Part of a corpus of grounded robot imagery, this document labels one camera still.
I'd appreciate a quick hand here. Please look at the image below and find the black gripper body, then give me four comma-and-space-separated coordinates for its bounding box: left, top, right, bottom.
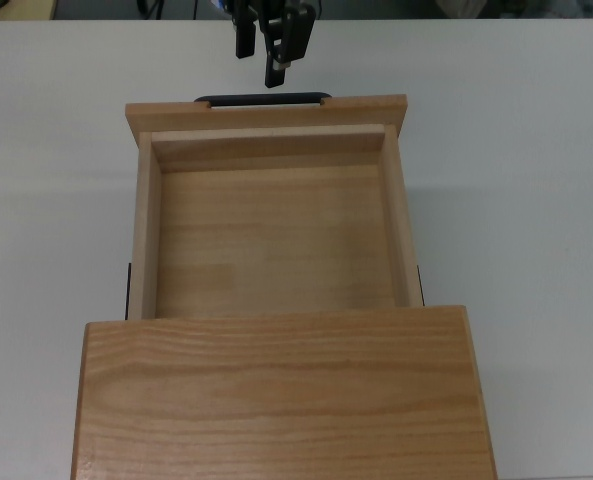
228, 0, 322, 19

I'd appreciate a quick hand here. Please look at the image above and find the wooden drawer with black handle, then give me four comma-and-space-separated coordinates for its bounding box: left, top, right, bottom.
124, 91, 426, 321

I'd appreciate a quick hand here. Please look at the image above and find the black cable bundle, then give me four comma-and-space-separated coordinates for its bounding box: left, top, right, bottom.
134, 0, 170, 16

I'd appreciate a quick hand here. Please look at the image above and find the yellow wooden board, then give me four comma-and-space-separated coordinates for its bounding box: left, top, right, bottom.
0, 0, 57, 20

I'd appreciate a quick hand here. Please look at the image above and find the light wooden cabinet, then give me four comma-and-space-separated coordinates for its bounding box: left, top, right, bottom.
70, 304, 497, 480

